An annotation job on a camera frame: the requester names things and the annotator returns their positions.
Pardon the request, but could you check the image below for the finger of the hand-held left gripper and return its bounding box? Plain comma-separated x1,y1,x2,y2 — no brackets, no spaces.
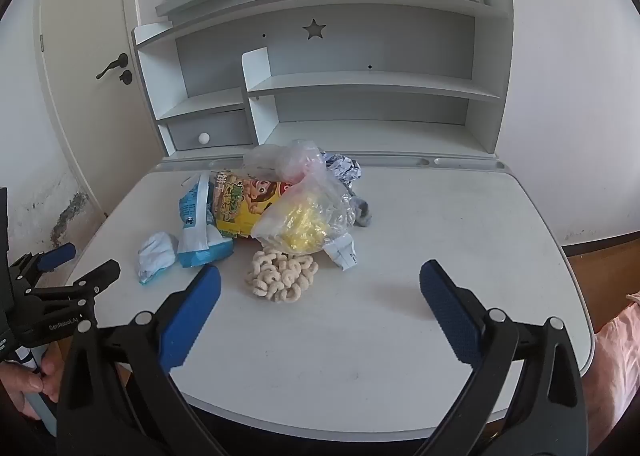
10,242,77,287
29,259,122,315

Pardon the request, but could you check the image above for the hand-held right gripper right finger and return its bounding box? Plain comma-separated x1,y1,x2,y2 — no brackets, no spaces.
419,260,590,456

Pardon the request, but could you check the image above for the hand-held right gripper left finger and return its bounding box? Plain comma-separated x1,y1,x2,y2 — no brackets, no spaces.
56,265,236,456

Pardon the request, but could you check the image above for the yellow snack packet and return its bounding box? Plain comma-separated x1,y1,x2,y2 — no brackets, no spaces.
212,171,297,240

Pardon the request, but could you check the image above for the clear plastic bag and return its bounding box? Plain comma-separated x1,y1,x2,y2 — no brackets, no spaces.
243,140,357,255

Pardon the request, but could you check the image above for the person's left hand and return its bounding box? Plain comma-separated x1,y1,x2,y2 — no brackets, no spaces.
0,358,62,420

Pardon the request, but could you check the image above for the blue and white wrapper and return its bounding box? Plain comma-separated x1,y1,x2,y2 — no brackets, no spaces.
177,173,236,269

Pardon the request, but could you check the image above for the small white carton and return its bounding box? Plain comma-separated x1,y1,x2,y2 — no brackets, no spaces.
325,233,359,272

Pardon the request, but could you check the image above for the white door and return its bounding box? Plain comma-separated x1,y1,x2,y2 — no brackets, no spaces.
32,0,168,237

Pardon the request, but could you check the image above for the grey crumpled cloth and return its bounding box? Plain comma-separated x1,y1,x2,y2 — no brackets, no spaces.
350,195,374,229

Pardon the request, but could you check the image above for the pink blanket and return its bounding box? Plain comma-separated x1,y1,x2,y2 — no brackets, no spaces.
592,292,640,432

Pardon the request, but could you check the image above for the crumpled silver foil wrapper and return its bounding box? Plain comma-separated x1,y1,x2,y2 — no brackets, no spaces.
320,151,362,187

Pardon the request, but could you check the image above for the grey drawer with white knob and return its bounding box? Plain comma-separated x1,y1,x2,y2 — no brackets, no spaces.
165,109,254,152

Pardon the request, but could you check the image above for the white desk hutch shelf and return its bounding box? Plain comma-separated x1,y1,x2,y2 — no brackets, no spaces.
131,0,515,160

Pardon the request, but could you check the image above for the pile of ring snacks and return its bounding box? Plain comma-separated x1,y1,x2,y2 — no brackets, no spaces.
244,247,320,303

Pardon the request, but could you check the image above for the black door handle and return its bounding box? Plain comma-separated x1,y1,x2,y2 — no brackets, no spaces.
96,53,130,81

